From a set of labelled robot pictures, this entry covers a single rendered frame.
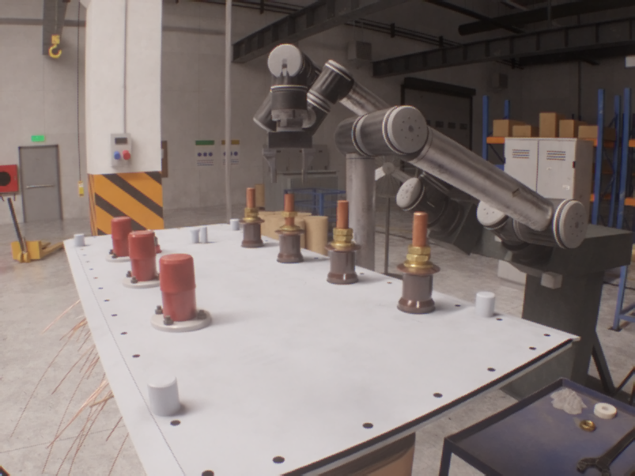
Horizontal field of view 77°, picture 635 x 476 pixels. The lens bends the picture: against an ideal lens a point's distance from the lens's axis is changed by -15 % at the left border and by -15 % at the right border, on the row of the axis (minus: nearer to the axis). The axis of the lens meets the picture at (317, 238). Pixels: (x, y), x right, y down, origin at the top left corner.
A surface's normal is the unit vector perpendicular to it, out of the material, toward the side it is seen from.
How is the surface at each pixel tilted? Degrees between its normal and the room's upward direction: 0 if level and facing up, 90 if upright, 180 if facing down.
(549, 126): 90
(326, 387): 0
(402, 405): 0
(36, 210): 90
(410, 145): 94
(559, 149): 90
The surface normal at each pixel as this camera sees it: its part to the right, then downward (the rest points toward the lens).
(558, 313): -0.93, 0.07
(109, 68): 0.55, 0.15
